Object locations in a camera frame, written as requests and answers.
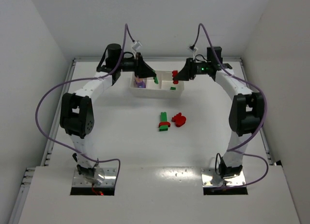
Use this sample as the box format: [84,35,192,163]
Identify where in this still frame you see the red green rounded lego stack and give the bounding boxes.
[158,121,171,132]

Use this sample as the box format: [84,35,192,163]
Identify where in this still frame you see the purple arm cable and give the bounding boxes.
[190,23,269,190]
[35,23,136,181]

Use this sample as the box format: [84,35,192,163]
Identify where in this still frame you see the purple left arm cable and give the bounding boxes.
[35,23,136,181]

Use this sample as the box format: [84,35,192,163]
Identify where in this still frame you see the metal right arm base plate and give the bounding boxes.
[201,168,246,188]

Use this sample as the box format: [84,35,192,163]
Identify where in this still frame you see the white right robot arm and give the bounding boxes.
[172,46,264,179]

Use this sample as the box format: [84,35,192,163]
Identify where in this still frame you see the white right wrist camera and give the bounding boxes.
[187,45,198,60]

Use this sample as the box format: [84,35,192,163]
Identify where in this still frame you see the red rounded lego brick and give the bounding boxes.
[171,113,186,127]

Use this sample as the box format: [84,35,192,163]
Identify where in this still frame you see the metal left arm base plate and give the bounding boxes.
[72,167,117,188]

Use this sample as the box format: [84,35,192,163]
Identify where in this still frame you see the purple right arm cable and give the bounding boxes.
[190,23,269,190]

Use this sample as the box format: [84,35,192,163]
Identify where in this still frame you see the white compartment tray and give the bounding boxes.
[129,71,185,99]

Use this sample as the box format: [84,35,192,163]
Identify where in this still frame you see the green red lego bricks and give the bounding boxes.
[153,76,159,85]

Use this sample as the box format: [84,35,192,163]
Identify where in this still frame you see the red lego brick half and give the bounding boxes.
[172,70,179,85]

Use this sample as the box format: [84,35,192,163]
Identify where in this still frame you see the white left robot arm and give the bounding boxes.
[60,41,156,180]

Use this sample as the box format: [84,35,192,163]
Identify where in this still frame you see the purple butterfly lego brick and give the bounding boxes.
[135,77,144,83]

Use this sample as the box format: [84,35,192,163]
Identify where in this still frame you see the green number lego brick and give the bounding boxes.
[160,112,168,122]

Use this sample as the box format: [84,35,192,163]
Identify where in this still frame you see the purple flower lego brick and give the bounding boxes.
[136,81,146,89]

